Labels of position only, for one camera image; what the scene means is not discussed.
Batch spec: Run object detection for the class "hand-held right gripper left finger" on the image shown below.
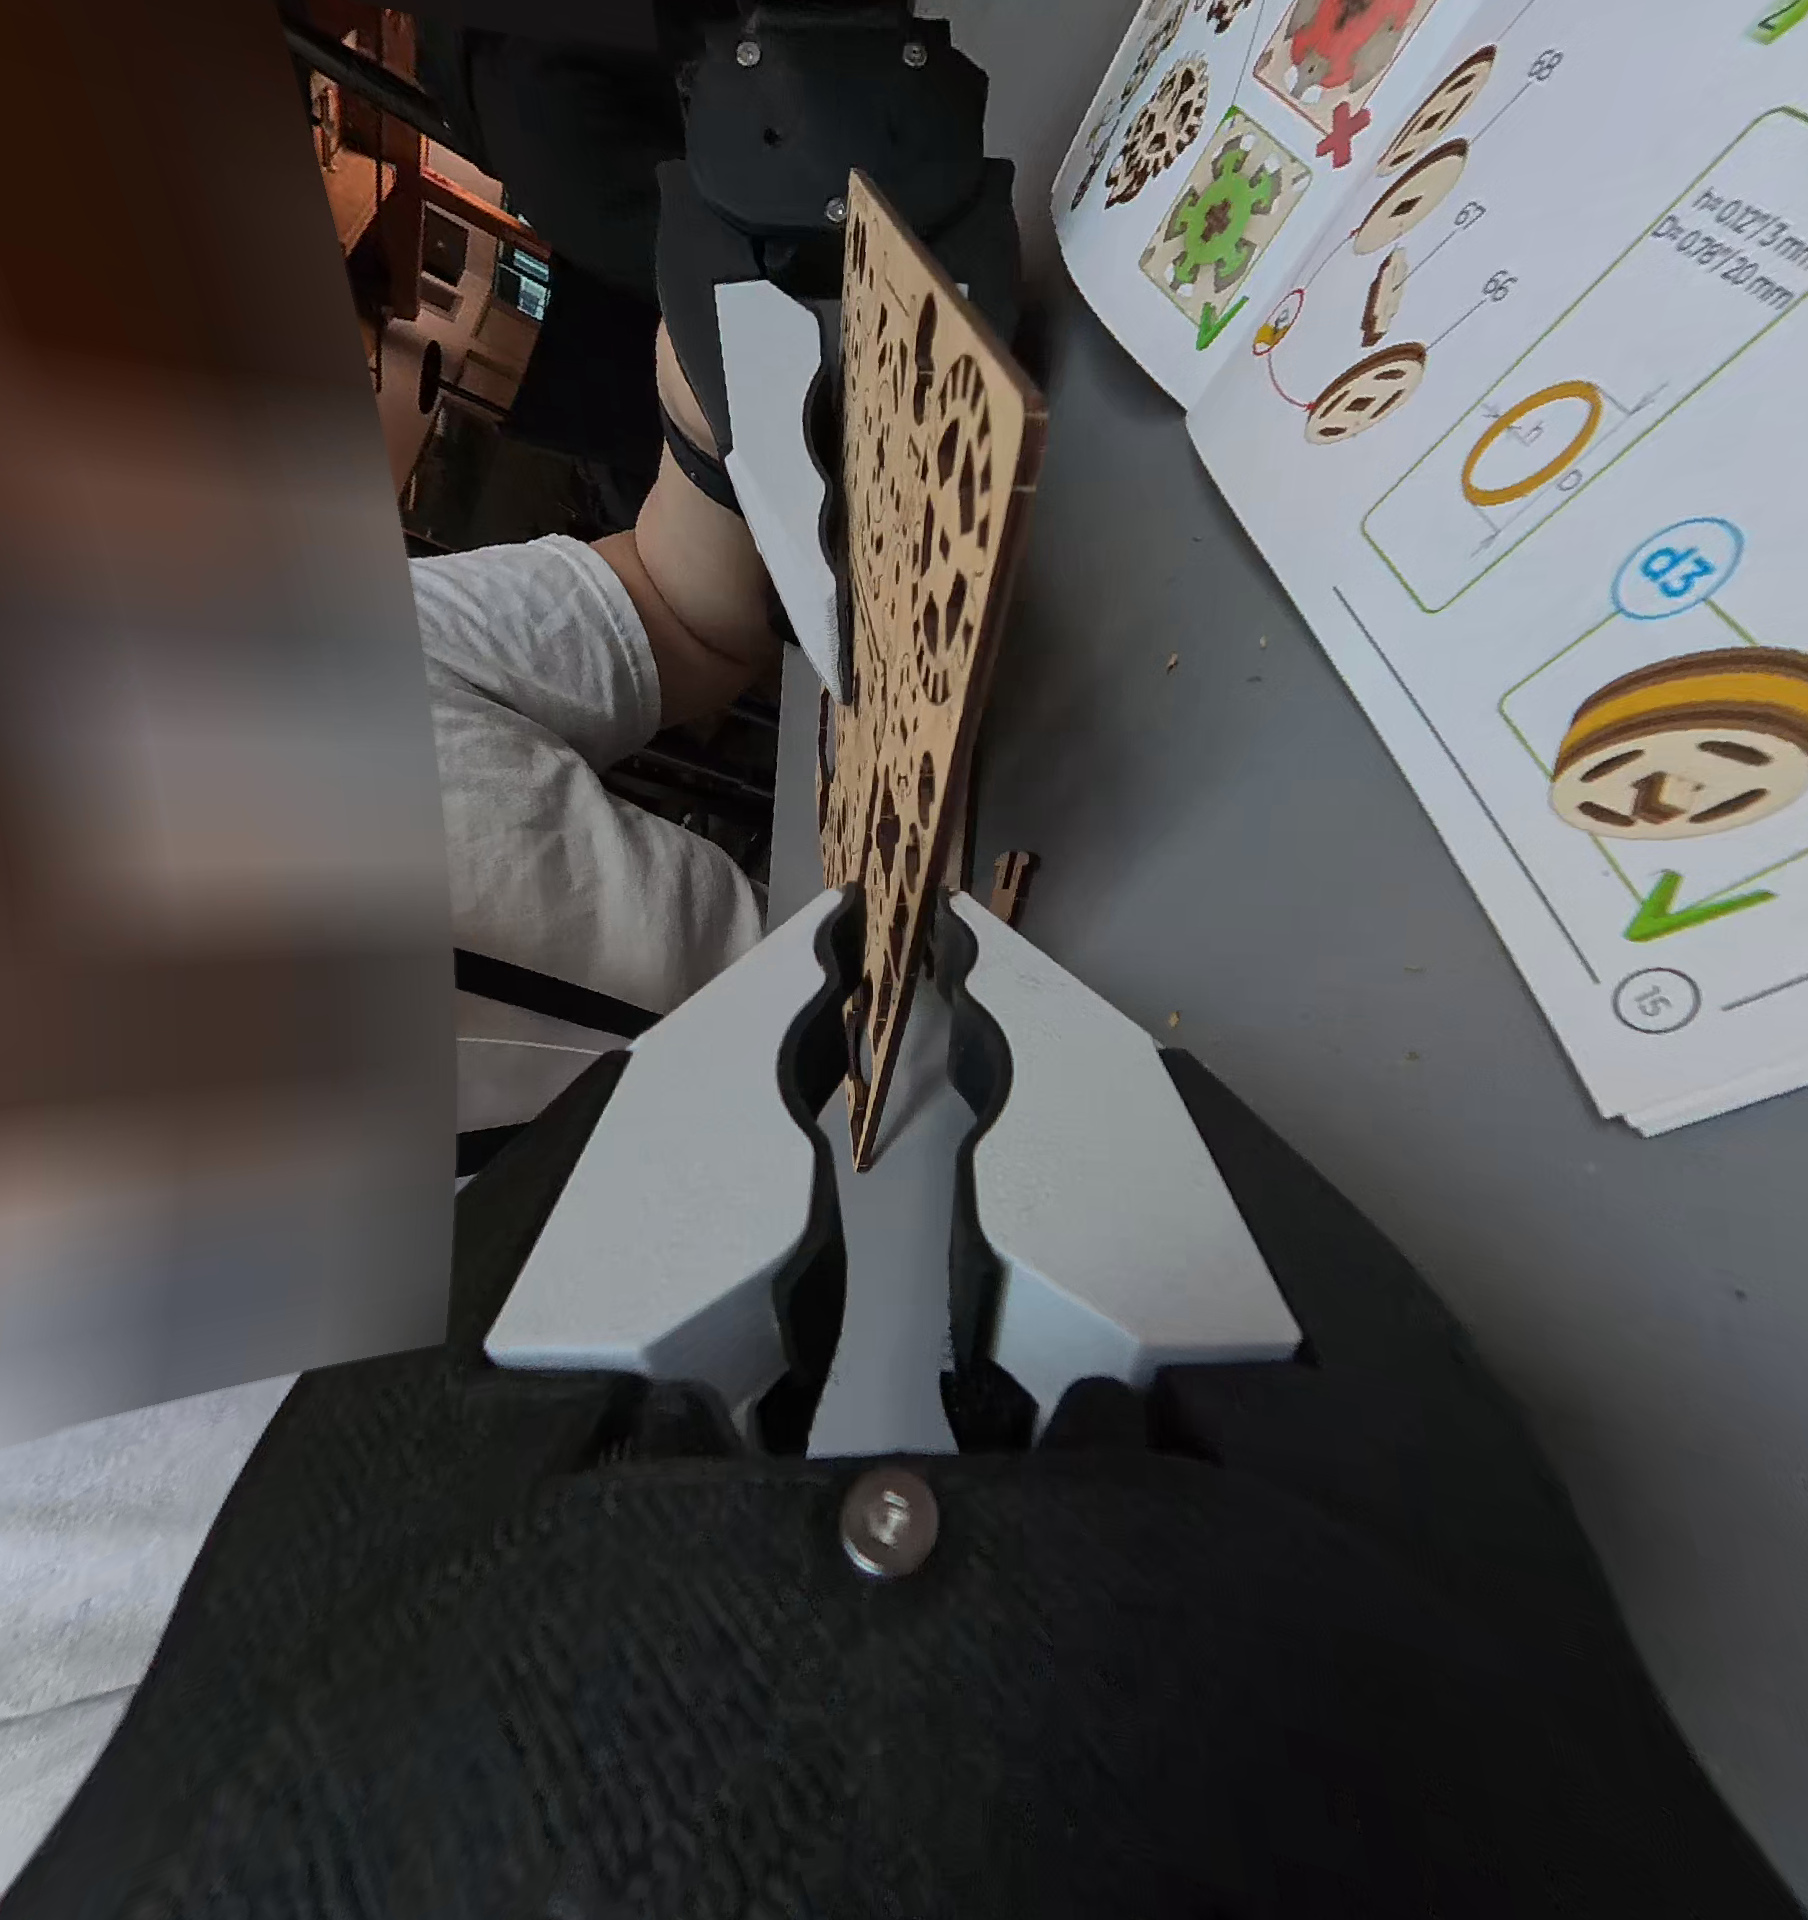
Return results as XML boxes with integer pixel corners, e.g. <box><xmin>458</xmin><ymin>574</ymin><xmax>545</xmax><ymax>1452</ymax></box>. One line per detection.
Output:
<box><xmin>484</xmin><ymin>885</ymin><xmax>864</xmax><ymax>1454</ymax></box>

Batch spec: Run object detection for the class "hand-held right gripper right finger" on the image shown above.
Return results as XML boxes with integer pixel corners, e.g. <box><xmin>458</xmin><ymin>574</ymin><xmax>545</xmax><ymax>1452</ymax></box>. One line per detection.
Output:
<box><xmin>934</xmin><ymin>892</ymin><xmax>1303</xmax><ymax>1454</ymax></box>

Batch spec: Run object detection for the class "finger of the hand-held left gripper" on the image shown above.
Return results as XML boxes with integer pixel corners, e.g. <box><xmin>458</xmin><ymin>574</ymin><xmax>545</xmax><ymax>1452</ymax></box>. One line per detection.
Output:
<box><xmin>712</xmin><ymin>279</ymin><xmax>859</xmax><ymax>707</ymax></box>

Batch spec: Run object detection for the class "wooden laser-cut parts sheet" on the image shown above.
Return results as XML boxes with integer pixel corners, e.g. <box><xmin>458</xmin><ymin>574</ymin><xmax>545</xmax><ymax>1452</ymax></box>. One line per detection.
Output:
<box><xmin>814</xmin><ymin>169</ymin><xmax>1052</xmax><ymax>1175</ymax></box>

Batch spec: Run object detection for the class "person's left forearm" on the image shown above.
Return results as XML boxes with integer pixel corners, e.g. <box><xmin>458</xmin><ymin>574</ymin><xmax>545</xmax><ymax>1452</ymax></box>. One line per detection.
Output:
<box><xmin>633</xmin><ymin>322</ymin><xmax>786</xmax><ymax>737</ymax></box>

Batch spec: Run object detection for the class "black wristband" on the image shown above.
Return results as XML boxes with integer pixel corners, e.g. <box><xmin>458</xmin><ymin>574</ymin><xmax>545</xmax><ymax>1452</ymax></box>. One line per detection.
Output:
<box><xmin>657</xmin><ymin>367</ymin><xmax>736</xmax><ymax>512</ymax></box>

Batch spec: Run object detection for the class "assembly instruction booklet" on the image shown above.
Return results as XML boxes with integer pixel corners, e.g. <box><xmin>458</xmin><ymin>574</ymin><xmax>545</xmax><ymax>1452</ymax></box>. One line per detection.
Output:
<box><xmin>1052</xmin><ymin>0</ymin><xmax>1808</xmax><ymax>1140</ymax></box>

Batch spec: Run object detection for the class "black harness strap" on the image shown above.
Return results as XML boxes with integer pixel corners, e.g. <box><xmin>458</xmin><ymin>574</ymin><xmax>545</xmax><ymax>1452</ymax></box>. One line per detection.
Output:
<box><xmin>455</xmin><ymin>947</ymin><xmax>668</xmax><ymax>1179</ymax></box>

